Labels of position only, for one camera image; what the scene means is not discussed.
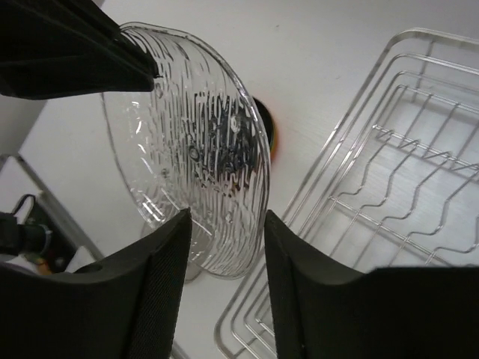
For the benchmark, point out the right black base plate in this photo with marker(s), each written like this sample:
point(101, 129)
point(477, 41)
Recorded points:
point(29, 239)

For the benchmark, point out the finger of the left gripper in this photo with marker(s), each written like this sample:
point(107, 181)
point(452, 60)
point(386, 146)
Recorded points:
point(55, 49)

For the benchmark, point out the wire dish rack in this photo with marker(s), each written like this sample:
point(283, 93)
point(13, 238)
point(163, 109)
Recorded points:
point(394, 185)

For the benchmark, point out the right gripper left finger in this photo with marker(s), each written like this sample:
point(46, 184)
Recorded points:
point(123, 306)

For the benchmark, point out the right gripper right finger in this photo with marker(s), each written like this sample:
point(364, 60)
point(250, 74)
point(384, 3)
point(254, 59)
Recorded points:
point(324, 309)

